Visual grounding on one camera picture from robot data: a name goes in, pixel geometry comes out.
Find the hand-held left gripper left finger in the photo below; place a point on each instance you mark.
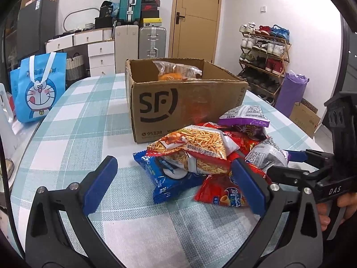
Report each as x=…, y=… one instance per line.
x=100, y=181

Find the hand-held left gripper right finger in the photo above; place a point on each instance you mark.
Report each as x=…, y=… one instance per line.
x=248, y=184

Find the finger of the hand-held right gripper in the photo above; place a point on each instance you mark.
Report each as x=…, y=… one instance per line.
x=290, y=176
x=312, y=156

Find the purple snack packet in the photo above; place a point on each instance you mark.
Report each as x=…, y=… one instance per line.
x=265, y=153
x=245, y=115

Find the noodle stick snack packet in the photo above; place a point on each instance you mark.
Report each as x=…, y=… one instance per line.
x=212, y=166
x=195, y=142

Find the blue cookie packet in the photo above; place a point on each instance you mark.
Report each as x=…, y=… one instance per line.
x=167, y=184

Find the clear bag of orange snacks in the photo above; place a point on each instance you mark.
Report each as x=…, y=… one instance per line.
x=170, y=75

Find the person's right hand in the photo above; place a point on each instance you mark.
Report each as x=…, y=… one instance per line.
x=323, y=215

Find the red corn snack packet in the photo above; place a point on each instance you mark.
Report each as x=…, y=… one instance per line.
x=217, y=192

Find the flat cardboard box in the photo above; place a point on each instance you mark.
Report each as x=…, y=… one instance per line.
x=305, y=120

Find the purple bag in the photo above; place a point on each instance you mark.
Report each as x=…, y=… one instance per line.
x=290, y=92

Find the wooden shoe rack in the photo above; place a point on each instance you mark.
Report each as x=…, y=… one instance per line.
x=281, y=89

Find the blue cartoon tote bag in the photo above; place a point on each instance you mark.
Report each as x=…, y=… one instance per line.
x=39, y=97

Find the white electric appliance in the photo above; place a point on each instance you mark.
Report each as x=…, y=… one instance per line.
x=7, y=117

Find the shoe rack with shoes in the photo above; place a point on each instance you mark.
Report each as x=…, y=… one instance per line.
x=272, y=48

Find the woven basket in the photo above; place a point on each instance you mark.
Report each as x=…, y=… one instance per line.
x=74, y=67

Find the white drawer unit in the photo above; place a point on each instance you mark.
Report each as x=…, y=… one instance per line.
x=101, y=58

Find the beige suitcase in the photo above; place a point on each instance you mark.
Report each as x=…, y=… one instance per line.
x=127, y=47

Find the white desk with drawers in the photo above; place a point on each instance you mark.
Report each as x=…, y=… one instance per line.
x=72, y=37

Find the silver suitcase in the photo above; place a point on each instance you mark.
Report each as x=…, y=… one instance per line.
x=152, y=42

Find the small white basket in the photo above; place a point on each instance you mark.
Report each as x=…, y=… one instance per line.
x=88, y=25

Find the black storage crate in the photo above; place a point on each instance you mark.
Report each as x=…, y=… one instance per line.
x=104, y=23

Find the dark grey refrigerator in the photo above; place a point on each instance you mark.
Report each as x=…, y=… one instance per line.
x=36, y=28

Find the yellow and black box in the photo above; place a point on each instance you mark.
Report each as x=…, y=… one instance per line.
x=152, y=23

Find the black paper bag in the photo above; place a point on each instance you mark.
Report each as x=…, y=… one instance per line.
x=106, y=9

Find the dark glass cabinet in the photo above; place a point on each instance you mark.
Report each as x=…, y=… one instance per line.
x=12, y=33

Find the wooden door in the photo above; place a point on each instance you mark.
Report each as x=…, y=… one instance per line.
x=198, y=19

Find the blue plastic bag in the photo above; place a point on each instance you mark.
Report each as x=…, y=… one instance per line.
x=115, y=9

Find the plain black box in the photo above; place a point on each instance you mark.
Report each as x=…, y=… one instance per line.
x=150, y=14

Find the teal suitcase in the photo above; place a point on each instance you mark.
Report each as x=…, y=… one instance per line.
x=131, y=2

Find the black and red shoe box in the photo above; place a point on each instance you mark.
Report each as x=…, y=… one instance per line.
x=150, y=7

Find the oval metal frame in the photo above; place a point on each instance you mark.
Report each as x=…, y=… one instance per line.
x=64, y=19

